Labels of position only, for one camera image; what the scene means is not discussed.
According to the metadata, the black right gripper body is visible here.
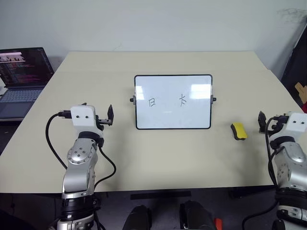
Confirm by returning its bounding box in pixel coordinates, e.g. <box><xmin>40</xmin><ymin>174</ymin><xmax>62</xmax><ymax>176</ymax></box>
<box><xmin>259</xmin><ymin>114</ymin><xmax>289</xmax><ymax>138</ymax></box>

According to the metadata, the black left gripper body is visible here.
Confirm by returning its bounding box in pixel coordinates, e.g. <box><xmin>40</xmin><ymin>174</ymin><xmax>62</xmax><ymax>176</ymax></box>
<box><xmin>95</xmin><ymin>114</ymin><xmax>113</xmax><ymax>131</ymax></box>

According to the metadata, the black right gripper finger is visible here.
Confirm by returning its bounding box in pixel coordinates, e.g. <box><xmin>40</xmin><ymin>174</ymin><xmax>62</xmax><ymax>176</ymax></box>
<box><xmin>258</xmin><ymin>111</ymin><xmax>267</xmax><ymax>133</ymax></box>

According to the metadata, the yellow and black eraser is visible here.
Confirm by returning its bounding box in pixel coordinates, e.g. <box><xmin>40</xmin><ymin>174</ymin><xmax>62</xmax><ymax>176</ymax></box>
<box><xmin>230</xmin><ymin>122</ymin><xmax>248</xmax><ymax>140</ymax></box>

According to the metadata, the brown cardboard piece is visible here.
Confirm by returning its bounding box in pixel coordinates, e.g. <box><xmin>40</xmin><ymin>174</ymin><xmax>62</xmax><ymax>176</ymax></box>
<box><xmin>294</xmin><ymin>82</ymin><xmax>307</xmax><ymax>102</ymax></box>

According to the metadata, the black framed desktop whiteboard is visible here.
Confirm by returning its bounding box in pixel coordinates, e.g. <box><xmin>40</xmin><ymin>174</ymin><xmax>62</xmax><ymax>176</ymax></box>
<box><xmin>129</xmin><ymin>74</ymin><xmax>217</xmax><ymax>130</ymax></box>

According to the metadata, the dark leaning panel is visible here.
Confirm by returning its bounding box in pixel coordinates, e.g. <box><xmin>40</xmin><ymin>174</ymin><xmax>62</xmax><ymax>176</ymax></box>
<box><xmin>280</xmin><ymin>23</ymin><xmax>307</xmax><ymax>113</ymax></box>

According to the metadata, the open grey laptop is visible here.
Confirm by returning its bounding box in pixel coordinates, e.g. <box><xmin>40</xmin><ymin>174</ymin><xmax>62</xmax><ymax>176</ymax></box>
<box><xmin>0</xmin><ymin>47</ymin><xmax>55</xmax><ymax>122</ymax></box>

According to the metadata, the dark rounded shape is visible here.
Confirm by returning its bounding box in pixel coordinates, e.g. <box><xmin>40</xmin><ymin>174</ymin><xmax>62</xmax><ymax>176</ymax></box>
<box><xmin>122</xmin><ymin>205</ymin><xmax>153</xmax><ymax>230</ymax></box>
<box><xmin>179</xmin><ymin>200</ymin><xmax>216</xmax><ymax>230</ymax></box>

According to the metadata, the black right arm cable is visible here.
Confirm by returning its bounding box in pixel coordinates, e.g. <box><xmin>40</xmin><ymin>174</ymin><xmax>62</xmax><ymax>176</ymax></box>
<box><xmin>241</xmin><ymin>116</ymin><xmax>283</xmax><ymax>230</ymax></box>

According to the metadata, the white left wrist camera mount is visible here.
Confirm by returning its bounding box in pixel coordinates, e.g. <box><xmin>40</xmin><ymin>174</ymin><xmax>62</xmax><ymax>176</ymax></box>
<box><xmin>70</xmin><ymin>104</ymin><xmax>102</xmax><ymax>135</ymax></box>

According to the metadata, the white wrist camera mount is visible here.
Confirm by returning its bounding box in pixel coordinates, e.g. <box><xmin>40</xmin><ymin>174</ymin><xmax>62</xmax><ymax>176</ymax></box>
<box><xmin>285</xmin><ymin>112</ymin><xmax>307</xmax><ymax>133</ymax></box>
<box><xmin>70</xmin><ymin>104</ymin><xmax>102</xmax><ymax>135</ymax></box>

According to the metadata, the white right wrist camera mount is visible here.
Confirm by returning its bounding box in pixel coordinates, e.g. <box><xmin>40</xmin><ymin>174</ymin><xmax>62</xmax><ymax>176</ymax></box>
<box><xmin>285</xmin><ymin>112</ymin><xmax>307</xmax><ymax>133</ymax></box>

